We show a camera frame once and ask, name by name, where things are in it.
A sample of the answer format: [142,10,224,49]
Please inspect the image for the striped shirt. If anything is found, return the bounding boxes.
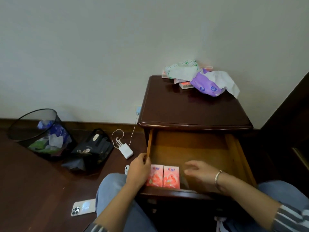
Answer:
[83,203,309,232]

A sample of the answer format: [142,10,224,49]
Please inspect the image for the black mesh waste bin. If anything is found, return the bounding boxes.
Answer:
[7,109,77,162]

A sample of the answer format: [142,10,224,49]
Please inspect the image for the pink printed box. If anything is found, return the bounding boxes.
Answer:
[146,164,164,187]
[163,165,180,189]

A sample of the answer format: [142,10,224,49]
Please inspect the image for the dark wooden furniture panel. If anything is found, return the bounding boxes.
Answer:
[259,71,309,190]

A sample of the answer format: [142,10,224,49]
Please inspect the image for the green wrapper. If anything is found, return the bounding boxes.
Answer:
[28,140,52,153]

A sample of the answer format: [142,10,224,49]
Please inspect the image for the large white crumpled tissue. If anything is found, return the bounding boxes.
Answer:
[205,71,240,99]

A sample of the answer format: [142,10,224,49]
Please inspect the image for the green and white tissue packet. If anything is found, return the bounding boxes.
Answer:
[165,60,200,81]

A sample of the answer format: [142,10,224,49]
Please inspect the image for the light wooden drawer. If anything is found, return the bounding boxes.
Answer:
[140,129,257,200]

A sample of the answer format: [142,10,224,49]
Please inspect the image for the small white crumpled tissue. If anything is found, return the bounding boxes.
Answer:
[48,134,64,148]

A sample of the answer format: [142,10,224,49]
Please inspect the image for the person's left hand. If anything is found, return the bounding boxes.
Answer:
[126,153,152,190]

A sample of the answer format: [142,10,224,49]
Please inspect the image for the white charging cable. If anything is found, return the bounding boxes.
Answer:
[111,113,140,150]

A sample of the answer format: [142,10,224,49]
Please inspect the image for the white power bank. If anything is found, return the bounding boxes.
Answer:
[118,143,134,159]

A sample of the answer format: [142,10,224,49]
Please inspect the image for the person's right forearm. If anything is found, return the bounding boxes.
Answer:
[216,172,283,226]

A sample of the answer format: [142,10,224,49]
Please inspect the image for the dark wooden nightstand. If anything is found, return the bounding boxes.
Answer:
[137,75,257,232]

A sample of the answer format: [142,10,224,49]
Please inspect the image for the orange pink flat box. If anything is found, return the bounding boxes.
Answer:
[179,81,195,90]

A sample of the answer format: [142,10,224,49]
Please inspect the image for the black paper bag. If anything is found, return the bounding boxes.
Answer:
[61,129,114,172]

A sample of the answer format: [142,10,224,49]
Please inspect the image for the white smartphone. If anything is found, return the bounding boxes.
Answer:
[71,199,96,217]

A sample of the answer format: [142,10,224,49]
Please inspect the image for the blue plastic wrapper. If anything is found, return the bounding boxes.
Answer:
[37,120,71,143]

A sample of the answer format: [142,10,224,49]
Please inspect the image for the person's right hand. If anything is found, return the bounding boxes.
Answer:
[184,160,221,185]

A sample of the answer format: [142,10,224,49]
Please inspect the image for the purple tissue packet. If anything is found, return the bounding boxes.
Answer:
[190,69,226,97]

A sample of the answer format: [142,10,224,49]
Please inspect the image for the blue jeans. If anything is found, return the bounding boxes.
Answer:
[95,173,309,232]

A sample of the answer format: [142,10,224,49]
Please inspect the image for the person's left forearm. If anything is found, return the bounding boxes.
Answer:
[93,184,143,232]

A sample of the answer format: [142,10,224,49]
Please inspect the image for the silver bracelet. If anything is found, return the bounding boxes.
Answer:
[214,170,223,191]

